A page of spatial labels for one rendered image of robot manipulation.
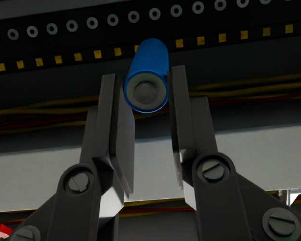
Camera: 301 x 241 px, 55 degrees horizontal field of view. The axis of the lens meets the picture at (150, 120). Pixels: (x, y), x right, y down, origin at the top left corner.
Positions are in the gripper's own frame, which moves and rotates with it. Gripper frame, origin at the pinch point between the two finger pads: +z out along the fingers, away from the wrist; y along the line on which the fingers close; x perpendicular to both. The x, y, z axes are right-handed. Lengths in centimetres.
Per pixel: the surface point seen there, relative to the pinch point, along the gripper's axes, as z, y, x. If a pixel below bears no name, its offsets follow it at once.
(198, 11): 18.6, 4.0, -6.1
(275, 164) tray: 3.1, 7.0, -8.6
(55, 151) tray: 4.3, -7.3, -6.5
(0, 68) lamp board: 17.0, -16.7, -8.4
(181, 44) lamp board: 17.1, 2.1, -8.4
